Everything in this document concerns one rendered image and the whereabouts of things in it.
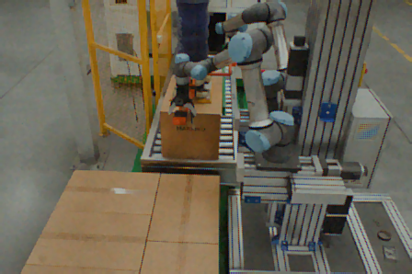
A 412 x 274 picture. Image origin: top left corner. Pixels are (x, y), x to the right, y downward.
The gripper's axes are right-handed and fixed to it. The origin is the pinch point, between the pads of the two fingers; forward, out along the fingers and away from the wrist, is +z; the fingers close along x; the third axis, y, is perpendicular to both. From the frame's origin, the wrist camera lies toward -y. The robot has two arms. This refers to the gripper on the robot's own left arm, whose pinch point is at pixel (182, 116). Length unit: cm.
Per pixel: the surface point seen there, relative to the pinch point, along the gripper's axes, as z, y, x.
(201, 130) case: 26.5, 29.8, -8.9
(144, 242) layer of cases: 54, -45, 16
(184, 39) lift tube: -28, 51, 5
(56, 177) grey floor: 108, 68, 124
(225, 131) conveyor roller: 54, 74, -25
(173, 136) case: 32.6, 29.6, 10.4
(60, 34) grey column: -16, 90, 106
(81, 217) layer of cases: 54, -30, 57
